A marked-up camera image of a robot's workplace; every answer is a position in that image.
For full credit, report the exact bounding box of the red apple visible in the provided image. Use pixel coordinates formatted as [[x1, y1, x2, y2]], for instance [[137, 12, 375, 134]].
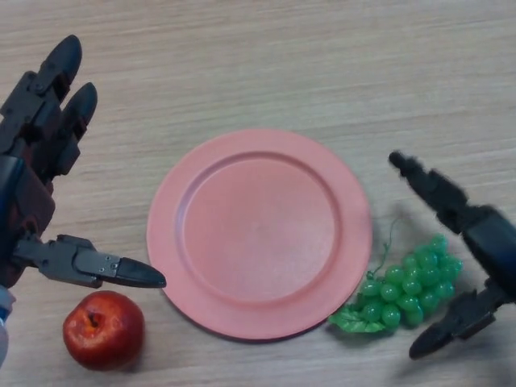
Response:
[[62, 290, 145, 360]]

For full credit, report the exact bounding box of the green grape bunch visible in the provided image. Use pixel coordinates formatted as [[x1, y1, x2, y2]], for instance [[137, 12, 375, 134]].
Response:
[[328, 215, 464, 334]]

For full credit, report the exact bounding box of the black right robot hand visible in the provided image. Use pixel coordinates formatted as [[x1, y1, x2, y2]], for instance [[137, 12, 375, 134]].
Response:
[[389, 151, 516, 360]]

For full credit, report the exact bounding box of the pink round plate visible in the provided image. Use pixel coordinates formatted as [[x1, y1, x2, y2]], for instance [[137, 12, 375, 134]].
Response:
[[147, 128, 372, 342]]

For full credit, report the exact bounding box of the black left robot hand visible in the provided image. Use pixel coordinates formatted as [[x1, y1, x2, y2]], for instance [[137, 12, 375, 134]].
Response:
[[0, 35, 168, 289]]

